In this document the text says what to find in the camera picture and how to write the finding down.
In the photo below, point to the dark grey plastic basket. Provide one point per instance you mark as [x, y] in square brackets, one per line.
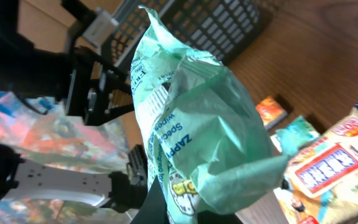
[224, 28]

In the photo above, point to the light green snack packet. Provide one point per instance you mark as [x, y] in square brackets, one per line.
[205, 142]

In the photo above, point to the orange snack packet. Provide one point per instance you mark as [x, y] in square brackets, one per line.
[271, 112]

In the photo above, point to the green tissue packet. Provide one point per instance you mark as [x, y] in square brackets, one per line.
[297, 134]

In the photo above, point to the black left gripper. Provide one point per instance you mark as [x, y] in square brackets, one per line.
[98, 91]

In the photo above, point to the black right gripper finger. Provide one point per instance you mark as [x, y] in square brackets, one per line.
[154, 208]

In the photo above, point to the yellow snack bag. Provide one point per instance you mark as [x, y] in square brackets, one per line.
[321, 181]

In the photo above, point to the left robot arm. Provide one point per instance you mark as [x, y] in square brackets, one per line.
[28, 72]

